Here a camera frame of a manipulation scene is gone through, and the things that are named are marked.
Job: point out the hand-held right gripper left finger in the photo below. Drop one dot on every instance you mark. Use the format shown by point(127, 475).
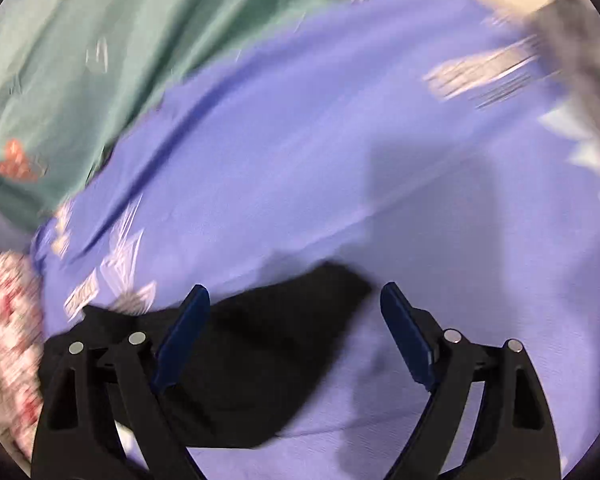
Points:
point(180, 340)

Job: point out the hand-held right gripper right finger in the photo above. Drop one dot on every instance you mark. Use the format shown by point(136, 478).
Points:
point(407, 332)

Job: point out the black pants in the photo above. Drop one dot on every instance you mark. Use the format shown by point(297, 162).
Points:
point(265, 345)

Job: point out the floral pillow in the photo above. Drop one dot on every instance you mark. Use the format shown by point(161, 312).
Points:
point(10, 310)

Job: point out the purple printed bed sheet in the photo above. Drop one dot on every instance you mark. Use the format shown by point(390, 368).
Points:
point(305, 160)

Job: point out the green printed cloth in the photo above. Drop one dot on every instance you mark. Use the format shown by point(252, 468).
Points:
point(105, 60)

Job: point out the dark grey cloth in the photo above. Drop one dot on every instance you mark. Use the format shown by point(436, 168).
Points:
point(575, 50)

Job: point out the beige cloth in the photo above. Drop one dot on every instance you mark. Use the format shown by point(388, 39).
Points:
point(510, 0)

